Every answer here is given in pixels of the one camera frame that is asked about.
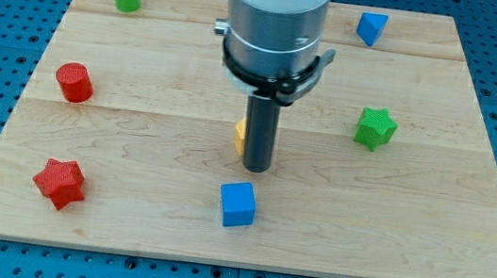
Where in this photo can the black clamp ring mount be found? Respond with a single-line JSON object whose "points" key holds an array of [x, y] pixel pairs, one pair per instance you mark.
{"points": [[283, 91]]}

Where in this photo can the blue cube block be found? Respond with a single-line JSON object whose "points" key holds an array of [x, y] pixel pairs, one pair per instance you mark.
{"points": [[238, 204]]}

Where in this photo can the blue triangular prism block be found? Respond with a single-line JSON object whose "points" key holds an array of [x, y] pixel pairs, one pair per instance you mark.
{"points": [[371, 26]]}

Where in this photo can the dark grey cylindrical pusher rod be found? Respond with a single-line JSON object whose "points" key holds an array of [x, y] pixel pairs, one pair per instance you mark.
{"points": [[261, 128]]}

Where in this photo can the green star block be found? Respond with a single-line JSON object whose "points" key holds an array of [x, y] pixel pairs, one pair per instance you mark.
{"points": [[374, 127]]}

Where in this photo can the yellow hexagon block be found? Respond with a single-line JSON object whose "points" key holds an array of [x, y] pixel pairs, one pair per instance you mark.
{"points": [[240, 136]]}

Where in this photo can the red cylinder block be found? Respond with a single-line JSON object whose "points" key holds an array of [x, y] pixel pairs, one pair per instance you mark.
{"points": [[74, 81]]}

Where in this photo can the light wooden board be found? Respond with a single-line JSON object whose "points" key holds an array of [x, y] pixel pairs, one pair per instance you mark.
{"points": [[122, 142]]}

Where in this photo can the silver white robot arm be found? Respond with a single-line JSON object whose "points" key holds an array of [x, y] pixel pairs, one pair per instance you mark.
{"points": [[270, 54]]}

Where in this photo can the red star block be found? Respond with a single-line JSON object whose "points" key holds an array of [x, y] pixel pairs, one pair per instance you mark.
{"points": [[61, 182]]}

